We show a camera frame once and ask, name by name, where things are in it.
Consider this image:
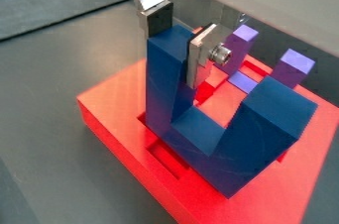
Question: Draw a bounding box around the red fixture base block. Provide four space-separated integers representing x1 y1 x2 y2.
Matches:
78 55 339 224

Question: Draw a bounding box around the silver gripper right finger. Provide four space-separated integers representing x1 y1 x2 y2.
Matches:
186 4 247 90

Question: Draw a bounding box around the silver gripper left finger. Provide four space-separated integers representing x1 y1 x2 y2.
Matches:
134 0 174 38

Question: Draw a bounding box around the purple U-shaped block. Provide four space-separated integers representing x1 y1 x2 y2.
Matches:
219 25 316 93

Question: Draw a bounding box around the blue U-shaped block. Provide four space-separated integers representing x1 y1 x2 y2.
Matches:
146 25 317 197

